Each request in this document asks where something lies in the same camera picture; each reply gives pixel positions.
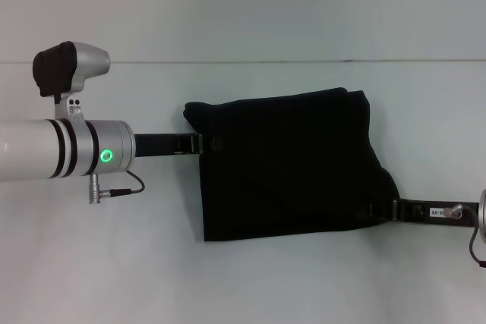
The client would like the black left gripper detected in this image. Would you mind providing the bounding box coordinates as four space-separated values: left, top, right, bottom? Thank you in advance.
133 132 225 159

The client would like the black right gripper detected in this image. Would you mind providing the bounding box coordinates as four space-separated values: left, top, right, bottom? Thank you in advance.
364 197 481 227

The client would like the black t-shirt with FREE print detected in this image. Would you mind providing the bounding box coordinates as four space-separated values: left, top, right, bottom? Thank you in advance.
181 87 402 244

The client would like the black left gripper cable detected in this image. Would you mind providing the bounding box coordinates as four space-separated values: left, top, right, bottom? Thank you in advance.
89 170 147 206

